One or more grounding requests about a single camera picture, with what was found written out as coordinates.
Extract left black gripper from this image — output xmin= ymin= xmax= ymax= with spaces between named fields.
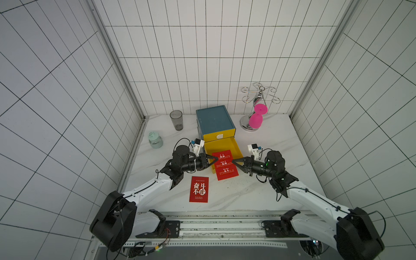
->
xmin=182 ymin=153 xmax=219 ymax=171

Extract red postcard stimulate text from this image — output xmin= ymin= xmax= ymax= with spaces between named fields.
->
xmin=212 ymin=150 xmax=239 ymax=180

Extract yellow drawer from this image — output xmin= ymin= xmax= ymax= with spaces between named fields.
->
xmin=203 ymin=128 xmax=236 ymax=142
xmin=204 ymin=137 xmax=243 ymax=173

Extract teal drawer cabinet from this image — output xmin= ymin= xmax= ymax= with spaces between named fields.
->
xmin=196 ymin=105 xmax=236 ymax=139

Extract red postcard white characters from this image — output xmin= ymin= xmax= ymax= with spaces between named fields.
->
xmin=189 ymin=176 xmax=209 ymax=203

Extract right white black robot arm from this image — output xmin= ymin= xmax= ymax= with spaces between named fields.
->
xmin=232 ymin=151 xmax=385 ymax=260

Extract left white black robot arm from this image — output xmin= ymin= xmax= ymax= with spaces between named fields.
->
xmin=89 ymin=145 xmax=218 ymax=252

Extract pink hourglass cup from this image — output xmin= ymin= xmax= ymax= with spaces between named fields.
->
xmin=249 ymin=104 xmax=268 ymax=129

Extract grey translucent cup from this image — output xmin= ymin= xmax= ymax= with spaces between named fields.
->
xmin=170 ymin=110 xmax=183 ymax=131

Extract mint green jar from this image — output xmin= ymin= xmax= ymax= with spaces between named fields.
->
xmin=147 ymin=131 xmax=163 ymax=149

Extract chrome cup rack stand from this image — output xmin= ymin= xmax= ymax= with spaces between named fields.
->
xmin=239 ymin=82 xmax=281 ymax=132

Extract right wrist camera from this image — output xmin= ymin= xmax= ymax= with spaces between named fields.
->
xmin=248 ymin=144 xmax=263 ymax=160

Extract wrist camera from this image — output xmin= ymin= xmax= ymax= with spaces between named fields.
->
xmin=191 ymin=138 xmax=205 ymax=157
xmin=248 ymin=144 xmax=263 ymax=160

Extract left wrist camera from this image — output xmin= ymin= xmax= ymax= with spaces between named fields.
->
xmin=191 ymin=138 xmax=205 ymax=157

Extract aluminium mounting rail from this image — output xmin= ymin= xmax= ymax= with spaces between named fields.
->
xmin=121 ymin=212 xmax=314 ymax=250

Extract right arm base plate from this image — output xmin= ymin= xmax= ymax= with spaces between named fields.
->
xmin=261 ymin=209 xmax=307 ymax=238

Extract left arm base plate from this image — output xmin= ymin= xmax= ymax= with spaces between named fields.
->
xmin=135 ymin=221 xmax=181 ymax=238

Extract left base cable bundle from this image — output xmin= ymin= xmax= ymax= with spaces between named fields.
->
xmin=110 ymin=224 xmax=171 ymax=259

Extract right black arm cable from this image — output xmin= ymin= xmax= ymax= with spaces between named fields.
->
xmin=367 ymin=210 xmax=387 ymax=235

